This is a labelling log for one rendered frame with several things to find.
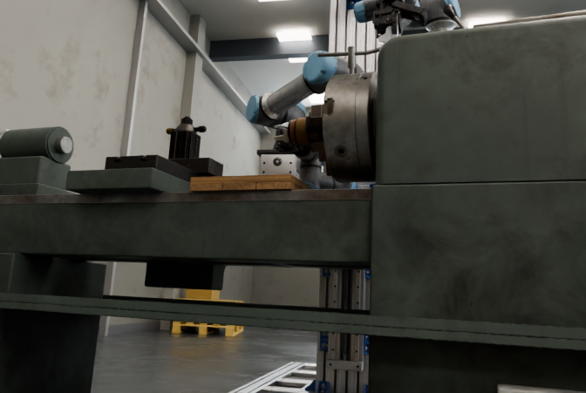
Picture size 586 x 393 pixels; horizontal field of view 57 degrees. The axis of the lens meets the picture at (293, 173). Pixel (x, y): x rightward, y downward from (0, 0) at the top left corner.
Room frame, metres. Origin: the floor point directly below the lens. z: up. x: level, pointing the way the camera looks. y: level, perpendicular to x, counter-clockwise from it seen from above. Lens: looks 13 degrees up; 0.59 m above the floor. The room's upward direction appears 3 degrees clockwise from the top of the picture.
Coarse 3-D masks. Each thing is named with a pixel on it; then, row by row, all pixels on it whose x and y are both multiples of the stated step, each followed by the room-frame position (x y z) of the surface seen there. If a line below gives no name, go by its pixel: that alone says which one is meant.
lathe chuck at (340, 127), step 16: (336, 80) 1.42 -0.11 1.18; (352, 80) 1.39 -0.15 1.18; (336, 96) 1.38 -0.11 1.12; (352, 96) 1.36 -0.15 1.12; (336, 112) 1.37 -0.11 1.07; (352, 112) 1.36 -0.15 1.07; (336, 128) 1.38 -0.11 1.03; (352, 128) 1.37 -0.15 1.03; (336, 144) 1.40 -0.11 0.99; (352, 144) 1.38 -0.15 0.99; (336, 160) 1.43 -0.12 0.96; (352, 160) 1.42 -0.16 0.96; (336, 176) 1.49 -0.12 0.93; (352, 176) 1.48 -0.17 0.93
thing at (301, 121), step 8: (296, 120) 1.56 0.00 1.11; (304, 120) 1.53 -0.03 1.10; (288, 128) 1.55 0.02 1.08; (296, 128) 1.53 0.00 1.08; (304, 128) 1.53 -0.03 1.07; (288, 136) 1.56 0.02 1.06; (296, 136) 1.54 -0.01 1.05; (304, 136) 1.53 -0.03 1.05; (312, 136) 1.54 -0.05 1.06; (320, 136) 1.58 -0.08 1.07; (296, 144) 1.58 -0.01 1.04; (304, 144) 1.56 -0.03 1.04
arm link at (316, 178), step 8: (304, 168) 1.81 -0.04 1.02; (312, 168) 1.80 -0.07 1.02; (320, 168) 1.82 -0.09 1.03; (304, 176) 1.81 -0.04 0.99; (312, 176) 1.80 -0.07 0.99; (320, 176) 1.82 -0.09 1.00; (328, 176) 1.85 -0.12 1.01; (312, 184) 1.80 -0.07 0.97; (320, 184) 1.82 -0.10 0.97; (328, 184) 1.84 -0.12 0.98
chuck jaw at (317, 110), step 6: (324, 102) 1.39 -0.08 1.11; (330, 102) 1.39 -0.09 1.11; (312, 108) 1.42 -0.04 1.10; (318, 108) 1.41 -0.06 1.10; (324, 108) 1.39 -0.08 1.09; (330, 108) 1.39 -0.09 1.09; (312, 114) 1.42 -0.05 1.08; (318, 114) 1.41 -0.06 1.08; (330, 114) 1.39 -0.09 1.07; (306, 120) 1.50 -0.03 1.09; (312, 120) 1.44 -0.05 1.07; (318, 120) 1.44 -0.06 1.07; (306, 126) 1.50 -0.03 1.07; (312, 126) 1.48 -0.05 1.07; (318, 126) 1.48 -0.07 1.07
